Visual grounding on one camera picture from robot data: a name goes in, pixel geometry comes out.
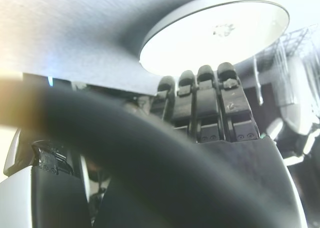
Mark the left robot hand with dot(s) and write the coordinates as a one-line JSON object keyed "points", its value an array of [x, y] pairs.
{"points": [[212, 107]]}

